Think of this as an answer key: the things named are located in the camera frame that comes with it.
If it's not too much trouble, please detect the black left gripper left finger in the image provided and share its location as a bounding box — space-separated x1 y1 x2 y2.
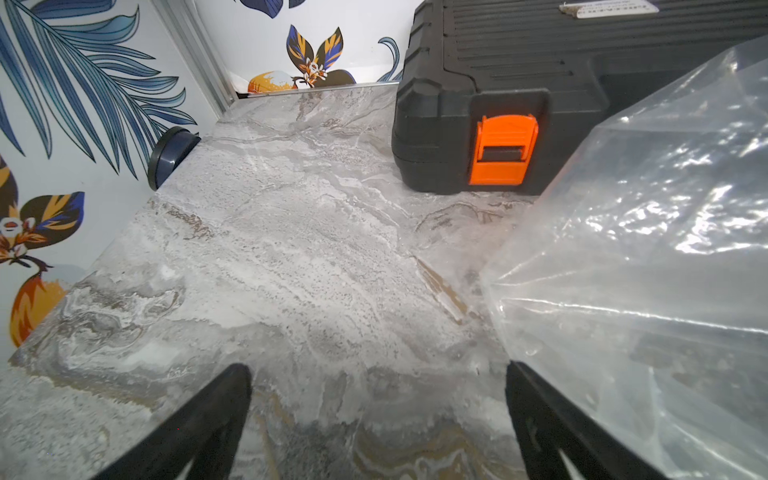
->
95 363 252 479

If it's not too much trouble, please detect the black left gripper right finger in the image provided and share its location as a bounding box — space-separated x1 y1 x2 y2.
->
505 361 664 479

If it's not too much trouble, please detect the clear bag with banana peel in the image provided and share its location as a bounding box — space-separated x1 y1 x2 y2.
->
481 38 767 479

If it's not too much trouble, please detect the black plastic tool case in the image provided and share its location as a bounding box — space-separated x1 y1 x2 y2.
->
391 1 767 195

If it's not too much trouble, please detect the dark round wall fixture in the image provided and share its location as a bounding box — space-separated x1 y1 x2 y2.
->
148 126 201 191

